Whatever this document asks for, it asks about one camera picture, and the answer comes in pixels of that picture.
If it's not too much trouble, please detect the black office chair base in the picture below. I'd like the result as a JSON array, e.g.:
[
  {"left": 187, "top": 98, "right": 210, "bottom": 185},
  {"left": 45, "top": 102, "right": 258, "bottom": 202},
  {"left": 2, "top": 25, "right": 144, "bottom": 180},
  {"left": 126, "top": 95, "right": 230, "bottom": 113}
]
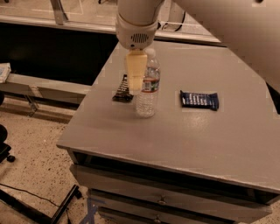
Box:
[{"left": 0, "top": 91, "right": 17, "bottom": 165}]

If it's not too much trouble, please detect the grey drawer cabinet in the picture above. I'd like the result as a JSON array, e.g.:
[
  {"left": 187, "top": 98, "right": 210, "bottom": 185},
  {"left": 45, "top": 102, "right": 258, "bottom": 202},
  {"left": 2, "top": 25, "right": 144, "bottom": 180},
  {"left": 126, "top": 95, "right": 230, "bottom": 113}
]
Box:
[{"left": 58, "top": 42, "right": 280, "bottom": 224}]

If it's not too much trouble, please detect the blue tape on floor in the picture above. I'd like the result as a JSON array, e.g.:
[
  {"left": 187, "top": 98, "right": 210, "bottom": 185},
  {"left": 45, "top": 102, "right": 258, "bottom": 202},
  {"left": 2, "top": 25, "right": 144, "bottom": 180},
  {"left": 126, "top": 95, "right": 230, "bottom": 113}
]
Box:
[{"left": 79, "top": 198, "right": 98, "bottom": 224}]

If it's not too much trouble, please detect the black snack bar wrapper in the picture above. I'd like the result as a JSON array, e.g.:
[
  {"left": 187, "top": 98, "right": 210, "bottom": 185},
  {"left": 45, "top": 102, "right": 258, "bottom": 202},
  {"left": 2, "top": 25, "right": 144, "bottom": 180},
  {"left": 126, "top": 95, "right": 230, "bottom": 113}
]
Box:
[{"left": 112, "top": 74, "right": 133, "bottom": 102}]

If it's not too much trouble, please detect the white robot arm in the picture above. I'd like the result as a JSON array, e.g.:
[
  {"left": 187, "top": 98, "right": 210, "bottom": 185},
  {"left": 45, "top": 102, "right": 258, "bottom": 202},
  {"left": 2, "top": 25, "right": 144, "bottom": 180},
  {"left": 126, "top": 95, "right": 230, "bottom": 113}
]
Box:
[{"left": 115, "top": 0, "right": 280, "bottom": 92}]

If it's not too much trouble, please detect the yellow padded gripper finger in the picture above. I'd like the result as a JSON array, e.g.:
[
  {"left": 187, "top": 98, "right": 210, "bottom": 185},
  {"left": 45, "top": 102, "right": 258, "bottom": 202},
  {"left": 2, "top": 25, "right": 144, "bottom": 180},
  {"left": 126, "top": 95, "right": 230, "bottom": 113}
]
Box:
[{"left": 126, "top": 50, "right": 147, "bottom": 95}]

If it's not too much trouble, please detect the grey metal bench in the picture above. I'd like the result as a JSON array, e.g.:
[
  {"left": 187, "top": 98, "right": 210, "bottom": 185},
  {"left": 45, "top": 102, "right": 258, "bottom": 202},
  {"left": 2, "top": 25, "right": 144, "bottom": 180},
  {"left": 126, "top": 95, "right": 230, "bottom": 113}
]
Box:
[{"left": 0, "top": 73, "right": 90, "bottom": 116}]

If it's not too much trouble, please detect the black floor cable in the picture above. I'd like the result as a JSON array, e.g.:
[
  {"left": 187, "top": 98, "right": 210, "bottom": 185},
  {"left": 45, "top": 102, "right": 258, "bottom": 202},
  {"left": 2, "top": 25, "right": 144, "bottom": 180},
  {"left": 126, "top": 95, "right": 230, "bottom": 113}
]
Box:
[{"left": 0, "top": 183, "right": 60, "bottom": 208}]

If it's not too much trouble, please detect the blue snack bar wrapper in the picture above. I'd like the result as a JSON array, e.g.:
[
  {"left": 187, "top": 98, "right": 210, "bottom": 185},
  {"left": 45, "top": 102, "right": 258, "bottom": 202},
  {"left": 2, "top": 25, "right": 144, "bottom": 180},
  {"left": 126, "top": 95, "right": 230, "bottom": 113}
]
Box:
[{"left": 179, "top": 91, "right": 220, "bottom": 111}]

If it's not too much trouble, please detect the black floor stand frame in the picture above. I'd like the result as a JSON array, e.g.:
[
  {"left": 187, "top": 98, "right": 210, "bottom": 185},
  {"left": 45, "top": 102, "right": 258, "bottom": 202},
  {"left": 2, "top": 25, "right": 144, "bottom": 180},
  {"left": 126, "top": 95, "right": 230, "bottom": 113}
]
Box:
[{"left": 0, "top": 185, "right": 81, "bottom": 224}]

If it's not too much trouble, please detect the metal railing frame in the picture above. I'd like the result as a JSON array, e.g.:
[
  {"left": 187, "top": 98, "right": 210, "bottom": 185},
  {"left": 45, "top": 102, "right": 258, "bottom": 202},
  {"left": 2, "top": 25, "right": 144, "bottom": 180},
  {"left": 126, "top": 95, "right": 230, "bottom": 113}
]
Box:
[{"left": 0, "top": 0, "right": 222, "bottom": 46}]

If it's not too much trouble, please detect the white box on bench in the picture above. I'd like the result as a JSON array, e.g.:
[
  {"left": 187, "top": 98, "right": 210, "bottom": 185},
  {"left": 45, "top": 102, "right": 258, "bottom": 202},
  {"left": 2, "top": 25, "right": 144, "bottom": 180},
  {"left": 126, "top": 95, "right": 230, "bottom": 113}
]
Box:
[{"left": 0, "top": 63, "right": 11, "bottom": 84}]

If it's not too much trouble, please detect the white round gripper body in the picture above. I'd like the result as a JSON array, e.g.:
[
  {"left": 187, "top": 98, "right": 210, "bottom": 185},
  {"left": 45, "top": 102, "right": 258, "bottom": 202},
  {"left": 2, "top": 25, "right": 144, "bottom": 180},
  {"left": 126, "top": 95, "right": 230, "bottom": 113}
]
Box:
[{"left": 115, "top": 15, "right": 158, "bottom": 50}]

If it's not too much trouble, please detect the clear plastic water bottle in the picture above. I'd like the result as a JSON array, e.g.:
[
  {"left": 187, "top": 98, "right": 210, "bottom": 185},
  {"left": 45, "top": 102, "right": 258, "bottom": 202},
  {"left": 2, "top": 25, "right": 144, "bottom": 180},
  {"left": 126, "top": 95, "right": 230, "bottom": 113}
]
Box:
[{"left": 136, "top": 48, "right": 160, "bottom": 118}]

